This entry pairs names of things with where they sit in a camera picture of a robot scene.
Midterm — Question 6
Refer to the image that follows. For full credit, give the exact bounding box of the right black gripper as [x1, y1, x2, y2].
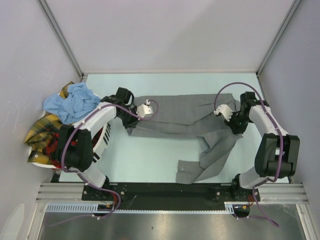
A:
[224, 111, 252, 135]

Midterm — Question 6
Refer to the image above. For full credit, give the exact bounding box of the grey long sleeve shirt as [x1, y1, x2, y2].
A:
[127, 93, 241, 184]

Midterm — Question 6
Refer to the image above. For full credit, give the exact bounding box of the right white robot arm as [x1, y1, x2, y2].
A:
[217, 91, 300, 201]

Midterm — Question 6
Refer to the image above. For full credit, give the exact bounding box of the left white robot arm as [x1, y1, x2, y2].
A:
[55, 87, 139, 200]

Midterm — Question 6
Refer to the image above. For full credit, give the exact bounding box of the white laundry basket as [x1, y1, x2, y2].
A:
[34, 123, 111, 169]

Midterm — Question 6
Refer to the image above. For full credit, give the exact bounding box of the light blue shirt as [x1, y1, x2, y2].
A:
[43, 82, 101, 125]

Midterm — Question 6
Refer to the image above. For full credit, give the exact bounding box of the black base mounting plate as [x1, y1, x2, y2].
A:
[81, 181, 261, 217]

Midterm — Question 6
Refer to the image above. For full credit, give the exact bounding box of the yellow plaid shirt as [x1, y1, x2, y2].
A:
[24, 81, 74, 168]

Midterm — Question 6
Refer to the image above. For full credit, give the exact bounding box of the red black plaid shirt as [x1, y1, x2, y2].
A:
[42, 126, 103, 171]

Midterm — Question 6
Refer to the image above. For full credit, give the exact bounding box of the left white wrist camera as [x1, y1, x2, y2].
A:
[136, 99, 154, 118]

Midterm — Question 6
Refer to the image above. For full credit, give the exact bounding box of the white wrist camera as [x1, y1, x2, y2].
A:
[136, 99, 154, 118]
[213, 104, 235, 122]

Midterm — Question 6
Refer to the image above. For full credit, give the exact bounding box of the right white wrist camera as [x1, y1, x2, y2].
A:
[213, 104, 235, 122]

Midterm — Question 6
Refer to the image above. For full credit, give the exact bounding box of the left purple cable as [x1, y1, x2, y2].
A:
[59, 99, 161, 198]

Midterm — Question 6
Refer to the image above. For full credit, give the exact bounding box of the white slotted cable duct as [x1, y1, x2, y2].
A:
[45, 203, 234, 215]

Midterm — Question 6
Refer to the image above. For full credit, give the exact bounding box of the aluminium front rail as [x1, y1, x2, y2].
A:
[29, 183, 320, 240]

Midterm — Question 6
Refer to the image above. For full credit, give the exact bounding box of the right aluminium frame post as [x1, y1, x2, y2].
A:
[255, 0, 304, 79]

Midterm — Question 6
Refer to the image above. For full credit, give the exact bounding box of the aluminium frame post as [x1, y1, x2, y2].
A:
[255, 0, 304, 79]
[37, 0, 84, 80]

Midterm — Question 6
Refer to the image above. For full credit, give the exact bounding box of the left aluminium frame post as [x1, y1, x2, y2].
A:
[37, 0, 84, 80]

